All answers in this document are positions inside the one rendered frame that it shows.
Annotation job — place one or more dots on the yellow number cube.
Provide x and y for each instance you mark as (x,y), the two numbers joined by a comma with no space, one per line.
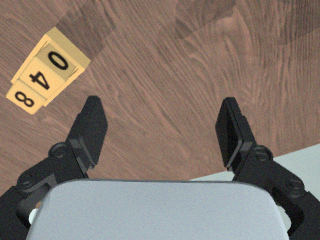
(47,71)
(25,96)

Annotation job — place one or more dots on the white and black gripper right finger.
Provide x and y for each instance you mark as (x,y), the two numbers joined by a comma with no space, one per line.
(253,164)

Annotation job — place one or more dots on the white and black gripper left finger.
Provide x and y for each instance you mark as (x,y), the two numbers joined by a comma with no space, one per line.
(81,148)

